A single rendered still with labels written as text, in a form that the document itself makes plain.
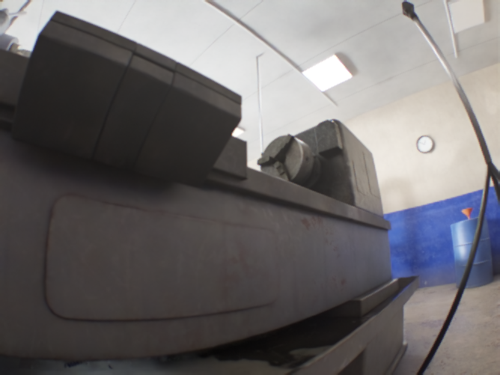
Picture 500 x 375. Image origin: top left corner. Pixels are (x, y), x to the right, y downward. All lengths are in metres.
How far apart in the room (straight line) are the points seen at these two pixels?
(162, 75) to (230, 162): 0.22
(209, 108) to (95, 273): 0.27
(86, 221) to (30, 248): 0.09
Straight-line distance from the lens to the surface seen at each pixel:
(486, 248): 3.70
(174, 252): 0.41
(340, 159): 1.20
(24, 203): 0.37
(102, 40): 0.32
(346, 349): 0.53
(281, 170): 1.06
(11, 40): 0.80
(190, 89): 0.33
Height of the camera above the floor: 0.62
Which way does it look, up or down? 18 degrees up
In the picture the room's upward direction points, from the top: 1 degrees counter-clockwise
